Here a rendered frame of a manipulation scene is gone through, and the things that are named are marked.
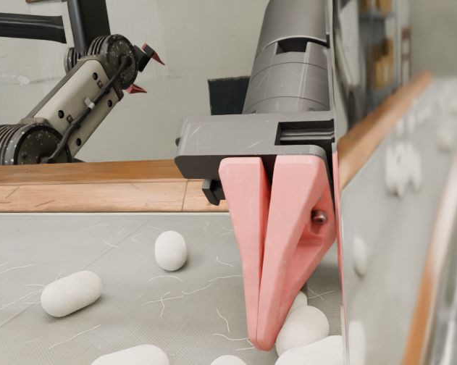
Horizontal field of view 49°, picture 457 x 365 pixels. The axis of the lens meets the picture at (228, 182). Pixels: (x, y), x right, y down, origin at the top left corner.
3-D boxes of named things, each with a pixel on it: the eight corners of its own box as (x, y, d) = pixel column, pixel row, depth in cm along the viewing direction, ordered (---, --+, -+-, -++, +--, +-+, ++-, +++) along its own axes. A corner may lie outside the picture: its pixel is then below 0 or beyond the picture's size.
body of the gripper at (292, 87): (391, 141, 21) (393, 22, 25) (168, 145, 24) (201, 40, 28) (392, 219, 26) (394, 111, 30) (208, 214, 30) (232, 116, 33)
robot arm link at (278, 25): (267, 41, 35) (266, -33, 30) (369, 48, 34) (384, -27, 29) (250, 118, 31) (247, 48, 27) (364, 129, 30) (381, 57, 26)
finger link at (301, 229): (304, 325, 18) (326, 118, 23) (124, 307, 20) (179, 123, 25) (326, 374, 23) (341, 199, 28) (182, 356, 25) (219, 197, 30)
